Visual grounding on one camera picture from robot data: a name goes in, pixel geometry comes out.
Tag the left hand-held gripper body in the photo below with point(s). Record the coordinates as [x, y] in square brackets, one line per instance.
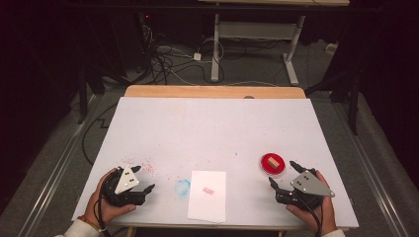
[126, 182]

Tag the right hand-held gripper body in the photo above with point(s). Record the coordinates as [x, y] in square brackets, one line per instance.
[311, 187]

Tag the round red ink pad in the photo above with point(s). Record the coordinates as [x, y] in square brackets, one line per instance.
[278, 168]

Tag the person's right hand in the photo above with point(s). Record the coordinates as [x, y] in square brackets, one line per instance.
[324, 214]

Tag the person's left hand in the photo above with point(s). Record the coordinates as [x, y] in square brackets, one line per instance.
[105, 210]

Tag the white paper sheet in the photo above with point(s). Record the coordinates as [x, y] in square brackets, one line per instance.
[207, 204]

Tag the large white board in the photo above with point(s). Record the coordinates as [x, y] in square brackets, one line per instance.
[210, 131]

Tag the black metal stand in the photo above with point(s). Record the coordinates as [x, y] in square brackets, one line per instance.
[354, 105]

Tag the wooden table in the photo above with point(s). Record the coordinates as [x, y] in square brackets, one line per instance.
[214, 91]

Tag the white power strip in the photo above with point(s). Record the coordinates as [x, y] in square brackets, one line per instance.
[331, 48]

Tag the white power adapter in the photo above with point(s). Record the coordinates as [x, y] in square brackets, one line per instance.
[197, 56]

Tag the metal floor rail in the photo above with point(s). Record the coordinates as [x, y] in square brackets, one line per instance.
[372, 171]
[56, 168]

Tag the white metal frame desk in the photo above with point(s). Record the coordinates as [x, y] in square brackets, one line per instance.
[257, 30]

